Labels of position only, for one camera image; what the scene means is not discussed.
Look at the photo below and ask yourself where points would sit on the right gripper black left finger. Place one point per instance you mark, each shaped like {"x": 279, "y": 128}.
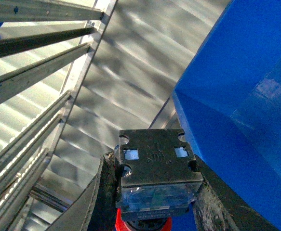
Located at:
{"x": 95, "y": 208}

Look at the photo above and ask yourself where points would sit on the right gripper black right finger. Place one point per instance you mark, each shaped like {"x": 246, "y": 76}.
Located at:
{"x": 219, "y": 208}

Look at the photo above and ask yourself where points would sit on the red push button sideways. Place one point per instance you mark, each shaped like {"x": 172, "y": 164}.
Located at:
{"x": 157, "y": 177}

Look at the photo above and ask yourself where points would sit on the empty blue plastic bin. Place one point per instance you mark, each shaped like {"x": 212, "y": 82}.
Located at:
{"x": 229, "y": 103}

